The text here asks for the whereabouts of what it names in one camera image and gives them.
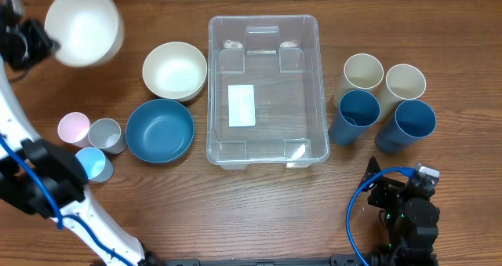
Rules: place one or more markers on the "small grey cup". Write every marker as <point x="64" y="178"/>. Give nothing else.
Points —
<point x="107" y="135"/>

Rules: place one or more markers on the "tall cream cup left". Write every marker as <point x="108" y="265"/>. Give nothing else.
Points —
<point x="361" y="71"/>

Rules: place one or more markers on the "dark blue bowl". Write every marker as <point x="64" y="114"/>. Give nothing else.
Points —
<point x="160" y="131"/>

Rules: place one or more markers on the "clear plastic storage bin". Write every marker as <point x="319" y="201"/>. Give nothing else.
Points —
<point x="281" y="56"/>

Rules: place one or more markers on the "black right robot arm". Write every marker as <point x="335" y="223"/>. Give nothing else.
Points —
<point x="408" y="215"/>

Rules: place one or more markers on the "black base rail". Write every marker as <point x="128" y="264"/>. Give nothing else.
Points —
<point x="334" y="260"/>

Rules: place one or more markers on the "cream bowl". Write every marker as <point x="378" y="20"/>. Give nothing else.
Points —
<point x="175" y="70"/>
<point x="89" y="32"/>

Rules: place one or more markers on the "tall blue cup left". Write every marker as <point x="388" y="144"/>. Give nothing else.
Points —
<point x="357" y="111"/>

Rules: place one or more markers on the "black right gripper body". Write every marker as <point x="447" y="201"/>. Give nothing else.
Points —
<point x="381" y="196"/>

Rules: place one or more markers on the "small pink cup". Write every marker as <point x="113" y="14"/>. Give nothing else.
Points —
<point x="73" y="128"/>

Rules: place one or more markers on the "tall cream cup right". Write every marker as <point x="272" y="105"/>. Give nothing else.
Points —
<point x="402" y="82"/>

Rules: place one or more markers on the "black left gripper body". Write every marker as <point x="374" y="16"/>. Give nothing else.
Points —
<point x="24" y="45"/>

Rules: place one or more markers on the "tall blue cup right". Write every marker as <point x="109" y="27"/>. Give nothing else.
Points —
<point x="413" y="120"/>

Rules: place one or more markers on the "small light blue cup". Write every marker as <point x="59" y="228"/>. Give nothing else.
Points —
<point x="97" y="166"/>

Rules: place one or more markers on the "tall blue cup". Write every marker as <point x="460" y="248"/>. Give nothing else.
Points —
<point x="357" y="111"/>
<point x="413" y="120"/>

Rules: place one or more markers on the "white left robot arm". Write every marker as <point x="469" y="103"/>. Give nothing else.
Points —
<point x="39" y="177"/>

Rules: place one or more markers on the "tall cream cup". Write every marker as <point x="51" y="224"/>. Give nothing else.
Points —
<point x="361" y="71"/>
<point x="402" y="82"/>

